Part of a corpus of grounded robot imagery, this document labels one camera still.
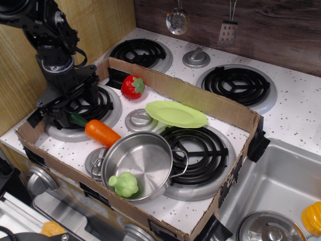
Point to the silver stove knob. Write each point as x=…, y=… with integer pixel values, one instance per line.
x=196, y=58
x=140, y=120
x=94, y=161

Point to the orange toy carrot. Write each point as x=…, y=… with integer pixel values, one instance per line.
x=96, y=130

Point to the steel toy pot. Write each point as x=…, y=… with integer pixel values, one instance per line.
x=149, y=157

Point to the green toy broccoli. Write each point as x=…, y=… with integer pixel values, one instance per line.
x=125, y=185

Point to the oven knob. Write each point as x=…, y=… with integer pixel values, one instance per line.
x=40, y=182
x=133, y=232

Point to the back silver stove knob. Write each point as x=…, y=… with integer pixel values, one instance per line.
x=196, y=58

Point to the left oven front knob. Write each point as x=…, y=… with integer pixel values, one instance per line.
x=40, y=182

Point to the brown cardboard fence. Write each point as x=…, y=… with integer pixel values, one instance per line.
x=208, y=103

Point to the steel pot lid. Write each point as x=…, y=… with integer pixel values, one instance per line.
x=268, y=225

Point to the middle silver stove knob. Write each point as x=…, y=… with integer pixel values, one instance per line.
x=140, y=120

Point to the orange toy piece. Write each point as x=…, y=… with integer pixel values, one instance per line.
x=51, y=228

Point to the hanging slotted metal spoon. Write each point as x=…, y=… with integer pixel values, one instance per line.
x=178, y=20

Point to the yellow toy pepper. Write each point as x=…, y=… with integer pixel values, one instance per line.
x=311, y=218

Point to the front right stove burner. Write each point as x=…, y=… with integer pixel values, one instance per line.
x=202, y=159

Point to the back left stove burner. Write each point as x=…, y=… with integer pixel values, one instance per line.
x=143, y=52

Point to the back right stove burner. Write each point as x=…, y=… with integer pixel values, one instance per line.
x=243, y=84

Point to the front left stove burner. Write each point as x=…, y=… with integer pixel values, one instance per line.
x=108, y=111

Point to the silver toy sink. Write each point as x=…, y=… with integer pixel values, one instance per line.
x=285, y=180

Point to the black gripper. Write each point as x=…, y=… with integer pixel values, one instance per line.
x=65, y=83

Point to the bottom oven front knob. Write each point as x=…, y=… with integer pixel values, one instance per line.
x=133, y=232

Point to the front silver stove knob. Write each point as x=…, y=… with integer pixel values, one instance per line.
x=94, y=161

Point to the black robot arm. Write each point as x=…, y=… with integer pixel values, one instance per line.
x=48, y=31

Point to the stove burner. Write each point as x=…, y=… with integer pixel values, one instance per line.
x=202, y=159
x=243, y=84
x=108, y=111
x=143, y=52

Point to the hanging metal spatula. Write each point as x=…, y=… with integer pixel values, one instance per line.
x=229, y=28

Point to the green toy plate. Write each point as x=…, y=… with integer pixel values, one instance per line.
x=176, y=114

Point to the red toy strawberry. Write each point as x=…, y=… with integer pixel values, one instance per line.
x=133, y=87

